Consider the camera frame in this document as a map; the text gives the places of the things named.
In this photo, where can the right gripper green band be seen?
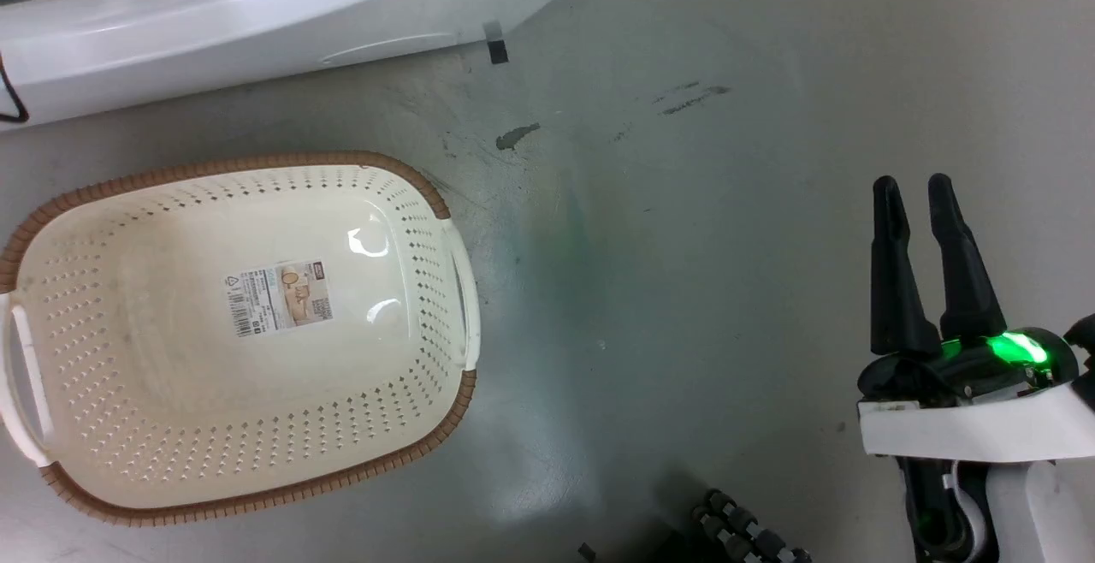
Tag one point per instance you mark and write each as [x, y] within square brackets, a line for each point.
[984, 370]

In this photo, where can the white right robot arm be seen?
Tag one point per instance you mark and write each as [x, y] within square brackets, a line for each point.
[1018, 430]

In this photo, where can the black ribbed robot base wheel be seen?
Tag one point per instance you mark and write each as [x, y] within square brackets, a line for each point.
[744, 533]

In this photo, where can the white washing machine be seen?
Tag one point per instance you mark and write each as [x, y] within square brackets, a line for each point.
[214, 7]

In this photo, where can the cream perforated laundry basket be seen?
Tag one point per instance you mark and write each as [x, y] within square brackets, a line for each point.
[171, 426]

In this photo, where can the small black base part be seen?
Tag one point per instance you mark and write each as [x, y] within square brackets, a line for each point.
[586, 551]

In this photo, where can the black and grey tape strip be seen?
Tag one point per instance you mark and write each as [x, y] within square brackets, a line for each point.
[496, 50]

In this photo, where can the printed product label sticker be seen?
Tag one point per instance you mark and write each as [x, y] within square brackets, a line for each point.
[278, 298]

